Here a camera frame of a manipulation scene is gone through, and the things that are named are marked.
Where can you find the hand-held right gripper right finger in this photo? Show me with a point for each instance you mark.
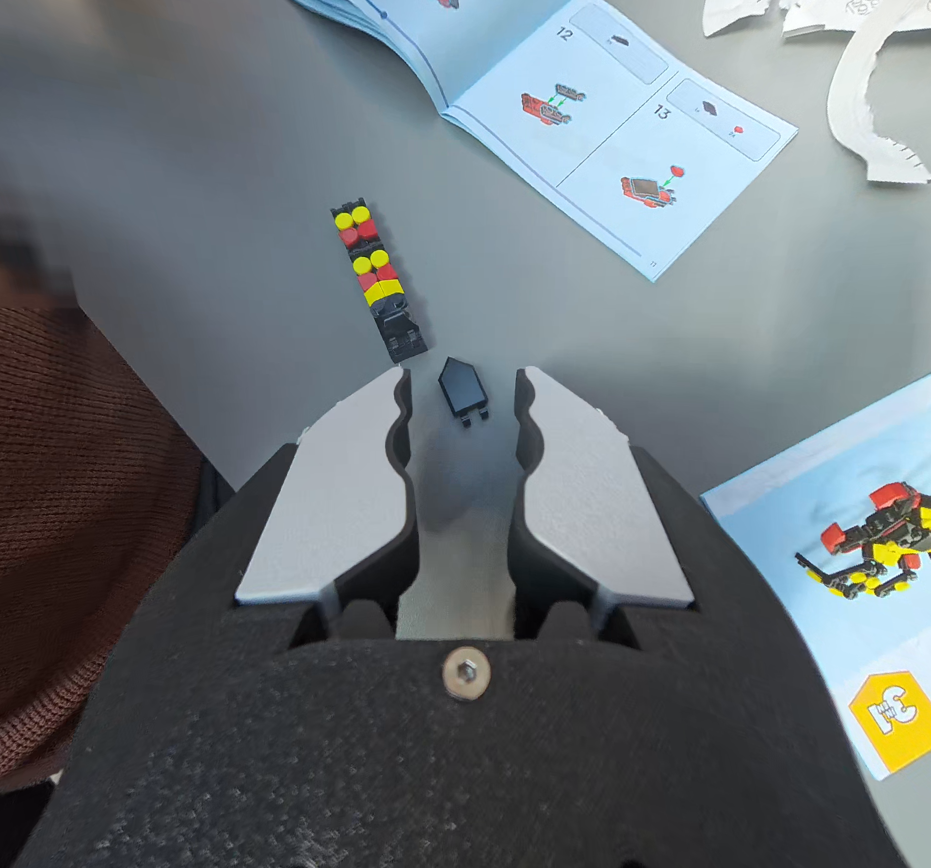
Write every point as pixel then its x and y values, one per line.
pixel 596 511

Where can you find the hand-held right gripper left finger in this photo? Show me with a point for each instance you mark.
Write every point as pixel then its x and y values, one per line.
pixel 334 504

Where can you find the black pointed flag brick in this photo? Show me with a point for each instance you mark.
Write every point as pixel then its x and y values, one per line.
pixel 460 384

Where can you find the grey desk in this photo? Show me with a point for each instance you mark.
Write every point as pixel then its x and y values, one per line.
pixel 218 155

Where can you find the black red yellow brick strip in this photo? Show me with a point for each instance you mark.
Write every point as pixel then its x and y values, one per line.
pixel 371 268

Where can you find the brown knitted sleeve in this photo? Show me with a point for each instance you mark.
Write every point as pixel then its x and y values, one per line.
pixel 73 519

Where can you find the blue model picture booklet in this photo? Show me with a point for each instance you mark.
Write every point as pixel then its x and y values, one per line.
pixel 873 635

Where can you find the open blue instruction booklet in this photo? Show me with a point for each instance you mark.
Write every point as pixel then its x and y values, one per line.
pixel 618 155

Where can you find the curled white paper strip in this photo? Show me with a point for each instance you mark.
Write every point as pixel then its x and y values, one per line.
pixel 851 104

